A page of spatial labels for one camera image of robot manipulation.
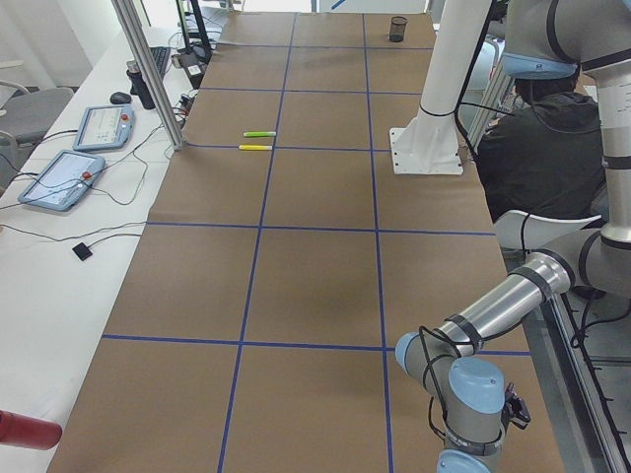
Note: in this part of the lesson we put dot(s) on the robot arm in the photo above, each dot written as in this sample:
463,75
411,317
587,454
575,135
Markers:
544,40

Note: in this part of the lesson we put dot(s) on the black keyboard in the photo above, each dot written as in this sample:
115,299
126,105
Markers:
162,58

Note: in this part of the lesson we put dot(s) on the white camera pole base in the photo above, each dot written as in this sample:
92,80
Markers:
428,144

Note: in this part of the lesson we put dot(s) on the red water bottle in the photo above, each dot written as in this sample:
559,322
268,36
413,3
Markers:
28,432

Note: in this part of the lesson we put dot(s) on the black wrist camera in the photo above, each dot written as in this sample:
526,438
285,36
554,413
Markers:
515,411

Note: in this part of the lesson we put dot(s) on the upper teach pendant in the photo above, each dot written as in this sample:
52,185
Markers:
104,128

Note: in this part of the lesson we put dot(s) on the aluminium frame post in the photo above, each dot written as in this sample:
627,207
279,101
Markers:
132,27

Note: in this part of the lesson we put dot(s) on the black computer mouse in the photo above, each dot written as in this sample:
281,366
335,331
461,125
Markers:
120,98

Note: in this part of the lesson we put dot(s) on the teach pendant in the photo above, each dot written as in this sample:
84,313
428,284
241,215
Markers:
64,181
104,128

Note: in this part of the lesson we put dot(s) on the small black square sensor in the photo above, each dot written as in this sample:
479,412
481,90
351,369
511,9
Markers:
82,251

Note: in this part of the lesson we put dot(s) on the green marker pen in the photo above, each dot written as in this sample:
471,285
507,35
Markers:
259,134

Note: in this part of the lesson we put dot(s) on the seated person in black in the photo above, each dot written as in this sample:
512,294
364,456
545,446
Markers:
544,159

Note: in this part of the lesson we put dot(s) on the lower teach pendant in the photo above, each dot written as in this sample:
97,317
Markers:
64,181

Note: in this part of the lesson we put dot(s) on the yellow marker pen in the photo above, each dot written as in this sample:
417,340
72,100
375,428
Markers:
255,147

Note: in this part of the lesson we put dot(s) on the far black mesh cup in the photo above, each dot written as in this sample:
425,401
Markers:
397,28

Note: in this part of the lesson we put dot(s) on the black water bottle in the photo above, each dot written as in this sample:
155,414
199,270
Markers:
134,74

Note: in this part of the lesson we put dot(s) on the grey office chair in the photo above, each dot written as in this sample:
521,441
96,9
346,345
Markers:
29,115

